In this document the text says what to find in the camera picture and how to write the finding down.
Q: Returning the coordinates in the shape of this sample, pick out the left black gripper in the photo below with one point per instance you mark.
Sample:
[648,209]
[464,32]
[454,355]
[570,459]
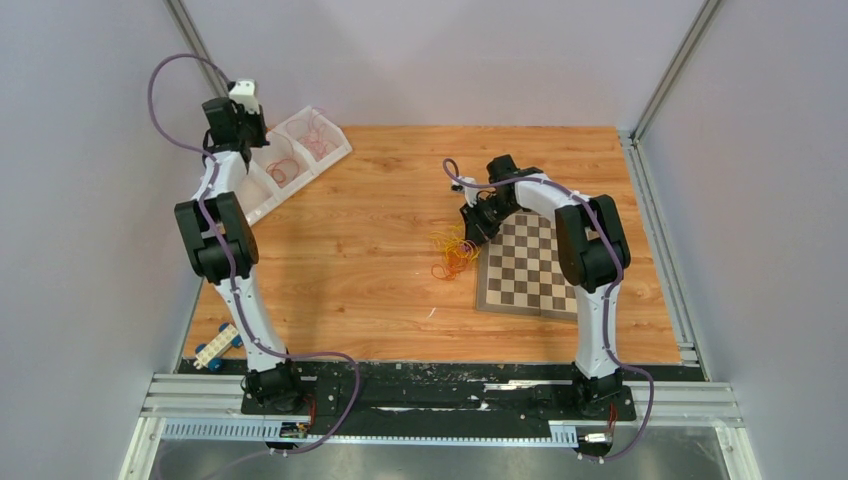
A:
[260,121]

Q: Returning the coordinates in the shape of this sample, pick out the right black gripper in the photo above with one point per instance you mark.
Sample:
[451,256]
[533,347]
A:
[478,230]

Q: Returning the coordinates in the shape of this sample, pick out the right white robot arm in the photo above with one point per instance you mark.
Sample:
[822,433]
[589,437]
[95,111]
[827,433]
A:
[593,254]

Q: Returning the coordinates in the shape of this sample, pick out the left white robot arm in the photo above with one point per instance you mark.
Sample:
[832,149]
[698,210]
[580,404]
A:
[222,249]

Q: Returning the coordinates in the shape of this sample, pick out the wooden chessboard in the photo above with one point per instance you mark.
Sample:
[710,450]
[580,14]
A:
[518,272]

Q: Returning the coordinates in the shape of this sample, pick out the white three-compartment tray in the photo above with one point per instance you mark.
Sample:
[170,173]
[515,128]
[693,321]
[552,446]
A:
[301,148]

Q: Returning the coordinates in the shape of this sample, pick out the white blue toy car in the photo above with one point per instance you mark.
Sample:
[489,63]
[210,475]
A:
[209,355]

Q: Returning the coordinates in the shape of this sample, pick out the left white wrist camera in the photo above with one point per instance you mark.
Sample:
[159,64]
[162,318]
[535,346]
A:
[244,92]

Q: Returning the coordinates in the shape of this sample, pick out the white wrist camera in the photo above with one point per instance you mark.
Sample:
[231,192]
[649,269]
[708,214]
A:
[244,92]
[467,187]

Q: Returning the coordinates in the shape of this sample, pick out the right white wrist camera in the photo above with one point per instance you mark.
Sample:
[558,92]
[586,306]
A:
[467,187]

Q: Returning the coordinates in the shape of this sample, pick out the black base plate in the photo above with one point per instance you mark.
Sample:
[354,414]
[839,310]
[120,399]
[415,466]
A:
[516,388]

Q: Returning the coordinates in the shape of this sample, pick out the aluminium frame rail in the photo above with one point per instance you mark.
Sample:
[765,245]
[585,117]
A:
[209,407]

